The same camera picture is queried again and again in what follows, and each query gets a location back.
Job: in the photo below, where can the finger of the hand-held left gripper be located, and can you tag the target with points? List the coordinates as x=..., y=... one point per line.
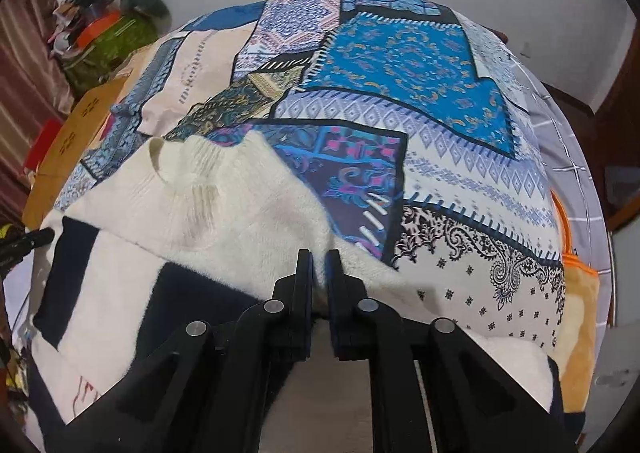
x=30, y=242

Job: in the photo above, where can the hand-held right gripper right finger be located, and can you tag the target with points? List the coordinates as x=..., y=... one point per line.
x=336, y=285

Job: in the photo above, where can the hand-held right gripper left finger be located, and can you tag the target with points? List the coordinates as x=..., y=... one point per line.
x=302, y=285

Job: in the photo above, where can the white and navy knit sweater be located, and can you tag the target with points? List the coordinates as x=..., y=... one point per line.
x=225, y=213

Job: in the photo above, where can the red packet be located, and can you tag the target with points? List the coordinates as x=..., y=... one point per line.
x=45, y=143

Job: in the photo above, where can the cardboard box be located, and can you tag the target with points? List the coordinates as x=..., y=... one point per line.
x=75, y=128

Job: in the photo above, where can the maroon striped curtain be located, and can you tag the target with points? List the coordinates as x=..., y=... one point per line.
x=25, y=83

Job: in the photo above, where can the blue patchwork printed bed sheet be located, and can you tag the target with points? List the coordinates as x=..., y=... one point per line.
x=400, y=83

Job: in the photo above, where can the green bag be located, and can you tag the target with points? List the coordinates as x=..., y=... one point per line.
x=120, y=40

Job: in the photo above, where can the pile of colourful clutter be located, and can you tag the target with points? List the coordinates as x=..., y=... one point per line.
x=80, y=18

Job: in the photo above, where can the orange plush blanket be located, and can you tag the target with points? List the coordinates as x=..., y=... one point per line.
x=580, y=308

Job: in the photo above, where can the grey checked sheet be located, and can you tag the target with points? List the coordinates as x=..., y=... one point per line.
x=565, y=133

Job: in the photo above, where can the white board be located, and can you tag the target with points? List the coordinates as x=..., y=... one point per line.
x=620, y=313

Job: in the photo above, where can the brown wooden furniture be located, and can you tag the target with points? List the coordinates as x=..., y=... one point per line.
x=615, y=83

